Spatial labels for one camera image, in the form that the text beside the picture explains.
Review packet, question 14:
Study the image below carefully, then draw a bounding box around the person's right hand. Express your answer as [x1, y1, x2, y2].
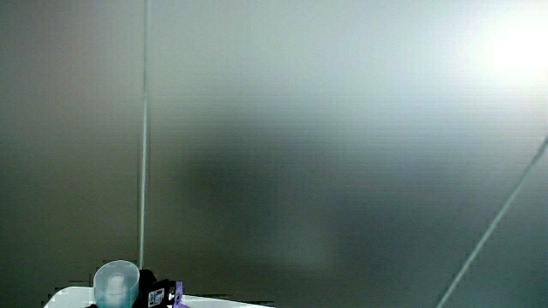
[131, 269, 190, 308]

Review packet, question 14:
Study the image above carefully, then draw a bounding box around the translucent pale blue cup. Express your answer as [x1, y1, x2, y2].
[92, 259, 141, 308]

